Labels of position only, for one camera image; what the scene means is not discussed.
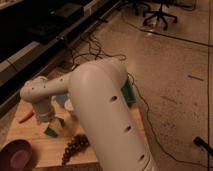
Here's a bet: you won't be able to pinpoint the black object on floor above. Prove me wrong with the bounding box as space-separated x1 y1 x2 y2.
193 137 213 157

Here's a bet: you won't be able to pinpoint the blue cloth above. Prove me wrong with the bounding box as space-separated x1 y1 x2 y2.
52 95 67 107

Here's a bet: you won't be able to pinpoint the orange carrot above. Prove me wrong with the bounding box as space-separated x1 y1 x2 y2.
18 111 34 124

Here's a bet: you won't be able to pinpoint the blue sponge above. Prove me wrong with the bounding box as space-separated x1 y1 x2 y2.
44 117 65 138

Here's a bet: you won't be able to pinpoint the black office chair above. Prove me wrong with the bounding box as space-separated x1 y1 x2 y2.
143 0 178 31

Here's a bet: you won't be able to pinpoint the white paper cup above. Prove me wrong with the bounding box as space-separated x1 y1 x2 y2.
64 100 73 111

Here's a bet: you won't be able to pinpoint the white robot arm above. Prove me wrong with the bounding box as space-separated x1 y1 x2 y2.
20 58 159 171

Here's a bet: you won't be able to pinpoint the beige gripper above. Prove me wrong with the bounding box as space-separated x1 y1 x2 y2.
44 116 65 137

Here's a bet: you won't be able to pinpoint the bunch of dark grapes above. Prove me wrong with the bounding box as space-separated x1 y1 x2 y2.
61 134 90 165

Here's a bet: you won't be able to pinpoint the green plastic tray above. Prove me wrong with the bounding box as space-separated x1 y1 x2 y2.
121 79 136 106

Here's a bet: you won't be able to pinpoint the orange fruit on cup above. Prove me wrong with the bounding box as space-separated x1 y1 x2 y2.
24 80 33 86

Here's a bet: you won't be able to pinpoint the purple bowl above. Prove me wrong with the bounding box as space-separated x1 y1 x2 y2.
0 139 32 171

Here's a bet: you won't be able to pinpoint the black floor cables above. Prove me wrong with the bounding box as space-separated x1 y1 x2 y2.
68 34 213 169

